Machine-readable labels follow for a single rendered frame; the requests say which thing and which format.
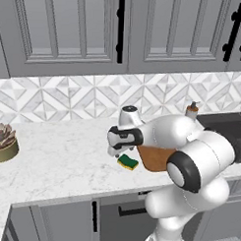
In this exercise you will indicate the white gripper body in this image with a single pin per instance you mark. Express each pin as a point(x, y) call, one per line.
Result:
point(113, 151)

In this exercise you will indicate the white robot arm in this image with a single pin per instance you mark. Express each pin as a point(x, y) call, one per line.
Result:
point(193, 154)

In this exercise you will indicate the green and yellow sponge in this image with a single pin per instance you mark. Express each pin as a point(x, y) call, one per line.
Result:
point(127, 162)

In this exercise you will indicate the brown wooden cutting board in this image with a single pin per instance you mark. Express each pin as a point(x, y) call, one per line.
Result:
point(155, 158)

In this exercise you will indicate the brown soap dispenser bottle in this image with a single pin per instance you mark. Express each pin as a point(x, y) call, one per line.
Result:
point(192, 111)

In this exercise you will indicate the grey dishwasher front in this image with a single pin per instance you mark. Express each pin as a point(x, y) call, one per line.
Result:
point(122, 229)

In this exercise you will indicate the grey base cupboard door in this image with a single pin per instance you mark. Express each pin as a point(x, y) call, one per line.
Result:
point(223, 224)
point(63, 222)

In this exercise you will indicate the succulent plant in olive pot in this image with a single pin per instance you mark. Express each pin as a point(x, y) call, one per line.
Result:
point(3, 143)

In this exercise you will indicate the grey drawer front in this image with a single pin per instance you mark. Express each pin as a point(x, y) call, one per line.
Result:
point(237, 189)

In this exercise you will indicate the wide grey wall cupboard door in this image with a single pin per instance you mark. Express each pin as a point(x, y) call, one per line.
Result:
point(63, 32)

